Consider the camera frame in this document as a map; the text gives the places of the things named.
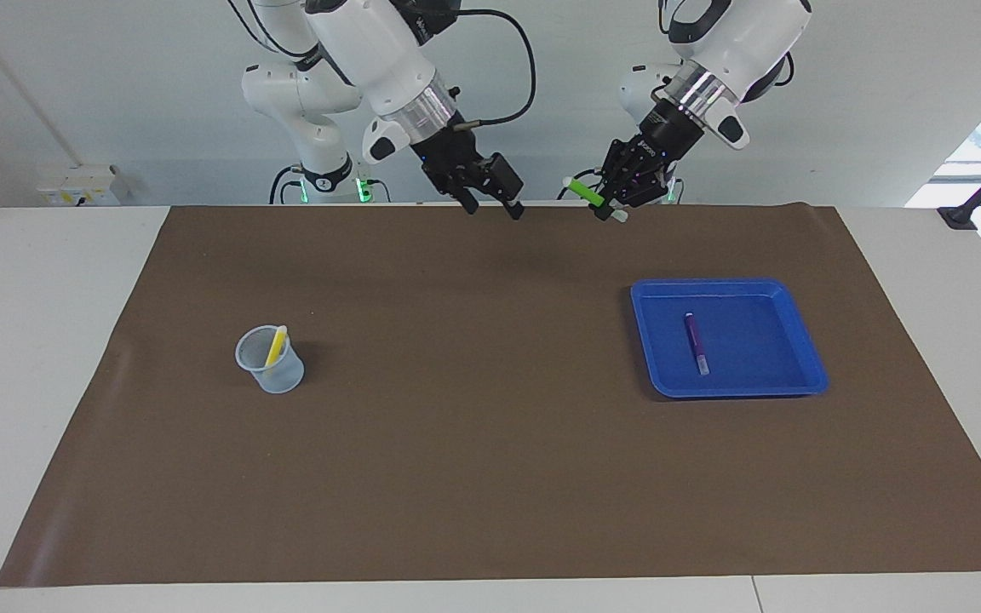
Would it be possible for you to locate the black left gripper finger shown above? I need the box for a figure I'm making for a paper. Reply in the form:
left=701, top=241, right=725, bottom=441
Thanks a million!
left=594, top=183, right=670, bottom=223
left=594, top=140, right=636, bottom=205

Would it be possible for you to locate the green marker pen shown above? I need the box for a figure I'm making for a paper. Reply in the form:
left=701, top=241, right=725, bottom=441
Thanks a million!
left=563, top=175, right=630, bottom=225

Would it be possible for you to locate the purple marker pen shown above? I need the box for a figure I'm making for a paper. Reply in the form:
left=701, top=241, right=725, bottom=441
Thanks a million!
left=684, top=312, right=711, bottom=376

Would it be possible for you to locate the blue plastic tray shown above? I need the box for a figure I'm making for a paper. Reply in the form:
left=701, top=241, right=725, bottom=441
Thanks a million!
left=630, top=278, right=830, bottom=399

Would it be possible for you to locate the clear plastic cup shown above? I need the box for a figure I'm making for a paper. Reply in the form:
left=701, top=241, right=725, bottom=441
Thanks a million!
left=235, top=324, right=306, bottom=394

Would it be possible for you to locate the brown table mat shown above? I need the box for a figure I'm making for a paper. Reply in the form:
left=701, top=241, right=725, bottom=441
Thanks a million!
left=0, top=204, right=981, bottom=588

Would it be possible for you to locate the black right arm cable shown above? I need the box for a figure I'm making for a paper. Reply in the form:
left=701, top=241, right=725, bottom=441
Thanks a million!
left=452, top=9, right=537, bottom=129

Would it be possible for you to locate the black right base cable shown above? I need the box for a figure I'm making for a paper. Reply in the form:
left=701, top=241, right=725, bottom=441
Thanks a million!
left=269, top=164, right=304, bottom=205

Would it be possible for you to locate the white wall socket box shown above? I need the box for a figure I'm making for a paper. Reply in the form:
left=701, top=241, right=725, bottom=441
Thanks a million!
left=35, top=164, right=129, bottom=207

